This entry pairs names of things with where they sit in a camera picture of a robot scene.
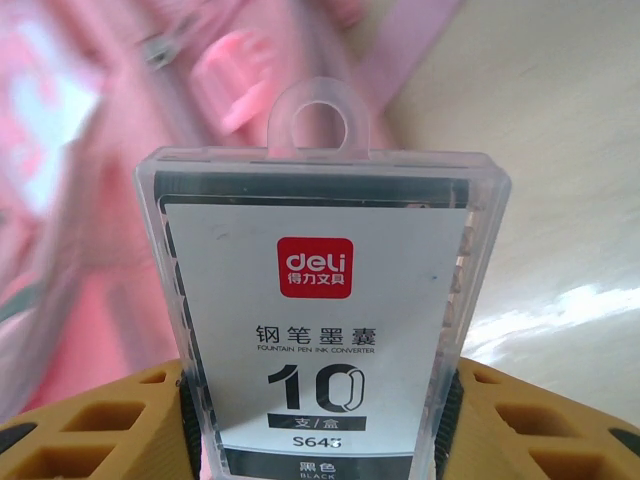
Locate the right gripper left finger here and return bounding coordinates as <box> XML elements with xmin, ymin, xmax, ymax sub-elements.
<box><xmin>0</xmin><ymin>358</ymin><xmax>204</xmax><ymax>480</ymax></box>

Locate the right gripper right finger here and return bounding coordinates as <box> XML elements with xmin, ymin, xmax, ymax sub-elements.
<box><xmin>433</xmin><ymin>357</ymin><xmax>640</xmax><ymax>480</ymax></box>

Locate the pink student backpack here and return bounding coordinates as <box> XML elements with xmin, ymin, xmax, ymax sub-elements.
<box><xmin>0</xmin><ymin>0</ymin><xmax>454</xmax><ymax>426</ymax></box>

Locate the clear ink cartridge box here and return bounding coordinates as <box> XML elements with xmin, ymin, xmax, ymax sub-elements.
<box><xmin>132</xmin><ymin>77</ymin><xmax>514</xmax><ymax>480</ymax></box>

